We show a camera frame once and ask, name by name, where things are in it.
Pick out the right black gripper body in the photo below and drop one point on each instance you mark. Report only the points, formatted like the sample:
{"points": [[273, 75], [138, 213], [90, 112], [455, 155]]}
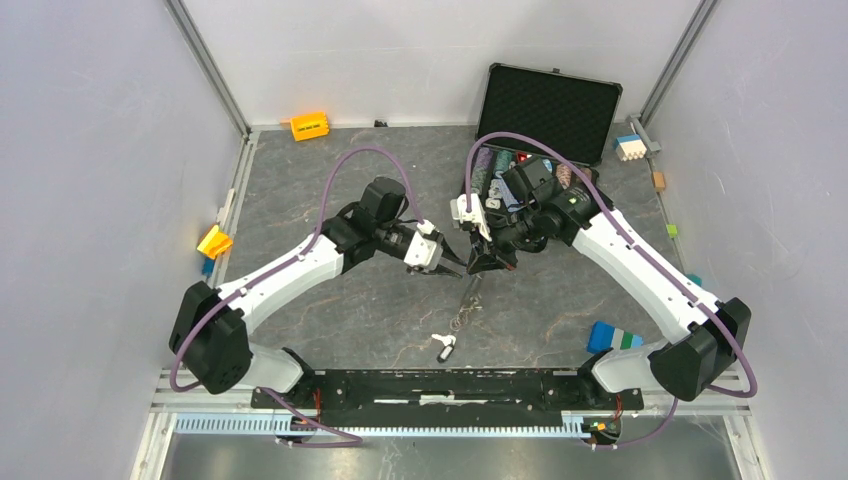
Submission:
{"points": [[507, 238]]}

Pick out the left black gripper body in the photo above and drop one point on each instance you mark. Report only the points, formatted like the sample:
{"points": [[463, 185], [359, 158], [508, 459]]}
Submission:
{"points": [[391, 239]]}

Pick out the metal keyring with tags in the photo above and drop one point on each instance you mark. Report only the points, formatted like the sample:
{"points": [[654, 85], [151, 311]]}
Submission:
{"points": [[470, 303]]}

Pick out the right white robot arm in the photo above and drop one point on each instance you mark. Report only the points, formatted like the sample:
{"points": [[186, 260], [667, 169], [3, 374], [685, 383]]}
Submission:
{"points": [[702, 335]]}

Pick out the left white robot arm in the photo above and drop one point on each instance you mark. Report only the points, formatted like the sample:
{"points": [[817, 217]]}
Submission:
{"points": [[210, 337]]}

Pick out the blue green white block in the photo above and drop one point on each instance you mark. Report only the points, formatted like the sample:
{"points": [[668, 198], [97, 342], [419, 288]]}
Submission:
{"points": [[604, 336]]}

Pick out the black poker chip case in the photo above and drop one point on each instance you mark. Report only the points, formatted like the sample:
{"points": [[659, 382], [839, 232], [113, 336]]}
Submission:
{"points": [[571, 115]]}

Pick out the white blue toy block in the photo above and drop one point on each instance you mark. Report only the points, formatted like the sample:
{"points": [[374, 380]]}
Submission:
{"points": [[630, 147]]}

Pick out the tan wooden cube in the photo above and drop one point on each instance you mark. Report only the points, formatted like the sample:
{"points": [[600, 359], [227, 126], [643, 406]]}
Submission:
{"points": [[659, 181]]}

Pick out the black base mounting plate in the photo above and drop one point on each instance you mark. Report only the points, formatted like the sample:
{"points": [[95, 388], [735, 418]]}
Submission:
{"points": [[497, 397]]}

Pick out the teal cube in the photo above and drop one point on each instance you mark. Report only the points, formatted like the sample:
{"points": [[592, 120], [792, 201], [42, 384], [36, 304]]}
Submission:
{"points": [[695, 279]]}

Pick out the yellow orange toy block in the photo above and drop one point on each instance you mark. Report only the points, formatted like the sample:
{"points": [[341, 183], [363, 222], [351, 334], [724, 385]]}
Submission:
{"points": [[214, 243]]}

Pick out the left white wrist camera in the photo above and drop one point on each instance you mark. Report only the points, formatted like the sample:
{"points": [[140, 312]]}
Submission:
{"points": [[421, 254]]}

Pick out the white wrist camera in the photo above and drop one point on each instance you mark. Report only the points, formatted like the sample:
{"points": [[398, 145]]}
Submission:
{"points": [[468, 211], [421, 254]]}

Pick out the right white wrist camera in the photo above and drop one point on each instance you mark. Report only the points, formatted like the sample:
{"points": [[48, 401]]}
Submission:
{"points": [[468, 211]]}

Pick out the white cable duct rail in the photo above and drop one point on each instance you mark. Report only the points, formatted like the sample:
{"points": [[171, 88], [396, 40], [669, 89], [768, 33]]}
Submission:
{"points": [[286, 425]]}

